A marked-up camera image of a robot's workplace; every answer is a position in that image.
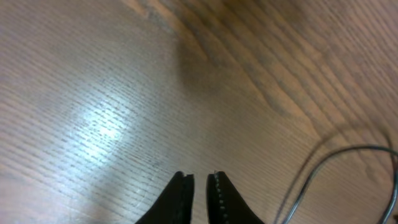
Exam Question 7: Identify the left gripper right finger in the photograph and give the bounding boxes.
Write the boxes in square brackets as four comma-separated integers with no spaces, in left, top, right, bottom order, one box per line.
[206,172,264,224]

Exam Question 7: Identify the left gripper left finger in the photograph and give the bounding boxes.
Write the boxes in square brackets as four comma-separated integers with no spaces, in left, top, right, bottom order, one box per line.
[136,171,195,224]

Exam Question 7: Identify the black usb cable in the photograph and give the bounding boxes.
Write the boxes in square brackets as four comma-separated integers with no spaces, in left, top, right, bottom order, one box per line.
[279,144,398,224]

